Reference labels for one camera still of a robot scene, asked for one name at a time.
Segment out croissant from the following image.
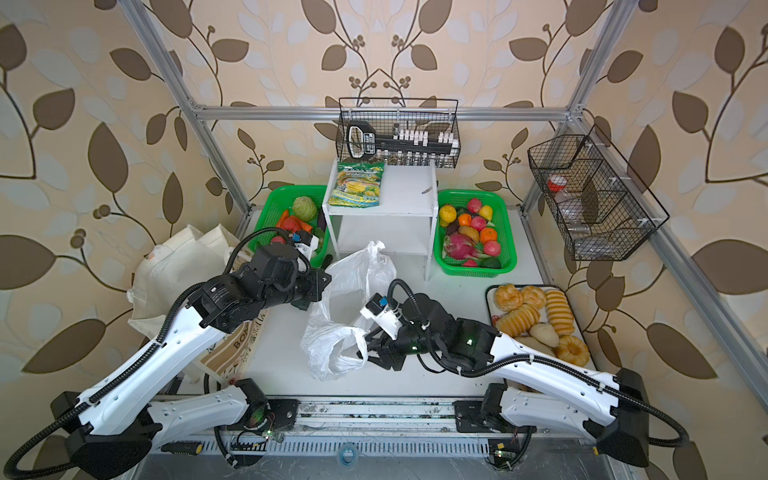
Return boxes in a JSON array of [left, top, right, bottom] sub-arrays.
[[494, 284, 524, 313]]

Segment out red tomato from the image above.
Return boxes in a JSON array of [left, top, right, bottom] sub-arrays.
[[280, 216, 303, 233]]

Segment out pink dragon fruit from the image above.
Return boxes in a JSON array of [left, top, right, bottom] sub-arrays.
[[442, 233, 479, 261]]

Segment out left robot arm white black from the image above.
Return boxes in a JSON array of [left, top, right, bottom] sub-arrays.
[[3, 243, 331, 479]]

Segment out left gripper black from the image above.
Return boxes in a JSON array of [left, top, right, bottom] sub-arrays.
[[258, 264, 335, 312]]

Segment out yellow black screwdriver left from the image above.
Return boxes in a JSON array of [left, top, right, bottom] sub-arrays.
[[160, 440, 204, 456]]

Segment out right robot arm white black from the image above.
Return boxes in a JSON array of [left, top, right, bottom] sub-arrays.
[[360, 294, 690, 468]]

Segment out orange fruit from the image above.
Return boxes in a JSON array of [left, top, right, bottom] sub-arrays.
[[480, 227, 498, 244]]

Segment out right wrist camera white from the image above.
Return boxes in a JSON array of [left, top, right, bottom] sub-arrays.
[[360, 293, 402, 340]]

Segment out dark green avocado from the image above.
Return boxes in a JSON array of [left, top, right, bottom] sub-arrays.
[[480, 257, 502, 269]]

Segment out plastic bottle red cap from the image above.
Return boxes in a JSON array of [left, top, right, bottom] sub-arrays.
[[547, 174, 584, 224]]

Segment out black bread tray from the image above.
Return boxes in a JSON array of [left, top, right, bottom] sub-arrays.
[[485, 283, 596, 393]]

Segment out black wire basket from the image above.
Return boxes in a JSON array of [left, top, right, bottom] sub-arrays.
[[336, 95, 461, 169], [527, 126, 670, 261]]

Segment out red apple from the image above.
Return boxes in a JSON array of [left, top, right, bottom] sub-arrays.
[[483, 240, 502, 257]]

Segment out cream floral tote bag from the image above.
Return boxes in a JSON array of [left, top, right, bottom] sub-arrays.
[[128, 225, 267, 384]]

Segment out right green plastic basket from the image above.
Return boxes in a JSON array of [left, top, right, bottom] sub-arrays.
[[434, 190, 517, 278]]

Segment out sliced bread loaf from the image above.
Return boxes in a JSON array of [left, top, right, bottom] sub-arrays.
[[545, 289, 575, 337]]

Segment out right black wire basket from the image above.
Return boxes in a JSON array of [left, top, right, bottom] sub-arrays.
[[527, 126, 670, 261]]

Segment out green cabbage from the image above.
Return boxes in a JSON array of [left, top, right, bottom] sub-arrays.
[[292, 196, 319, 223]]

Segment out back black wire basket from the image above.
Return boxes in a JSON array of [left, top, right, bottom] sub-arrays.
[[336, 95, 461, 169]]

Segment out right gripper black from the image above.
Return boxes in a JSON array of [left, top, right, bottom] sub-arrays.
[[356, 314, 444, 370]]

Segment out white plastic grocery bag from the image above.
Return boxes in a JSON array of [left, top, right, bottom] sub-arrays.
[[300, 240, 397, 381]]

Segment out yellow green snack bag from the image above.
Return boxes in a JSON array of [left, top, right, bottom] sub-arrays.
[[328, 161, 386, 208]]

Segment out white two-tier shelf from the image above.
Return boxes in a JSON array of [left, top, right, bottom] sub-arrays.
[[322, 162, 438, 279]]

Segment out yellow lemon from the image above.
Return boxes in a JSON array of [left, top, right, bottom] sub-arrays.
[[438, 204, 458, 228]]

